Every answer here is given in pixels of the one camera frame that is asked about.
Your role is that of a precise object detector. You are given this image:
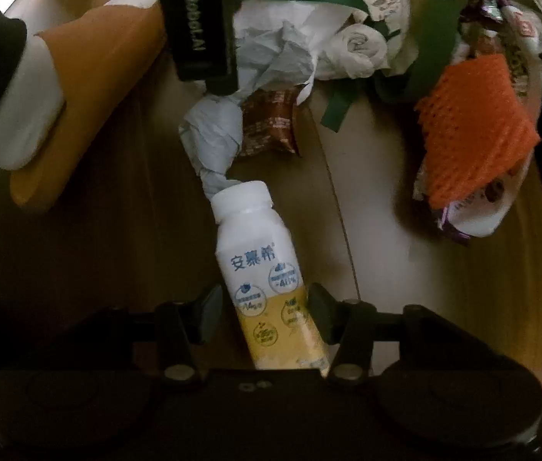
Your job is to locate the purple candy wrapper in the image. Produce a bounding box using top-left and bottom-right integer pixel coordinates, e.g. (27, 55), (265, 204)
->
(463, 0), (509, 34)

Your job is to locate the orange slipper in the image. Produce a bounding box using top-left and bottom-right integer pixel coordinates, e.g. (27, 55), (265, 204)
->
(9, 0), (169, 213)

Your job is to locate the beige printed wrapper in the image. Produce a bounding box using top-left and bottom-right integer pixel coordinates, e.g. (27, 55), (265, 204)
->
(506, 53), (542, 106)

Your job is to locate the white yellow yogurt bottle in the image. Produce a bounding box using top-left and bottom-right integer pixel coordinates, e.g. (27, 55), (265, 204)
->
(210, 180), (332, 378)

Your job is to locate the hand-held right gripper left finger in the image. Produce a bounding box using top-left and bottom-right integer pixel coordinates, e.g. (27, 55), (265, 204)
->
(84, 283), (226, 388)

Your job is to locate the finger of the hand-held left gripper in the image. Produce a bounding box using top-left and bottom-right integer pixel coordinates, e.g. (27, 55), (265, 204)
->
(203, 74), (240, 99)

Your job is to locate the white packet with red label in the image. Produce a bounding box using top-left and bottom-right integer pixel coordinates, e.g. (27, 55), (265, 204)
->
(504, 2), (542, 56)

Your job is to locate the person's white sock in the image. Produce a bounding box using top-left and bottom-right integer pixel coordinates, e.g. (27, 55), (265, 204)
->
(0, 0), (159, 171)

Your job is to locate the white wrapper with purple edge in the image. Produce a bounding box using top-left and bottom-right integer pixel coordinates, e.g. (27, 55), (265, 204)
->
(412, 151), (526, 243)

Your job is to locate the rolled white tissue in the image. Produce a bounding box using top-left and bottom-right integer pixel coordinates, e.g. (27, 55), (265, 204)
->
(319, 23), (389, 80)

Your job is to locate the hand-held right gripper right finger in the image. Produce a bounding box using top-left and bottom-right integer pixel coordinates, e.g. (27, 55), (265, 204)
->
(307, 282), (492, 388)

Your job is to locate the large crumpled white paper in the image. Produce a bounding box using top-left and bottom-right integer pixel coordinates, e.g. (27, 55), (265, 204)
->
(233, 0), (363, 106)

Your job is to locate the brown snack wrapper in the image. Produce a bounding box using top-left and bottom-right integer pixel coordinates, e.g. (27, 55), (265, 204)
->
(237, 87), (301, 158)

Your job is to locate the orange foam fruit net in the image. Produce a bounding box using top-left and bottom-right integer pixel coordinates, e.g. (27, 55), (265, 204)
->
(417, 54), (541, 208)

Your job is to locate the twisted white tissue paper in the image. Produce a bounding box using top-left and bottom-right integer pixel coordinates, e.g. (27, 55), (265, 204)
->
(178, 93), (244, 200)

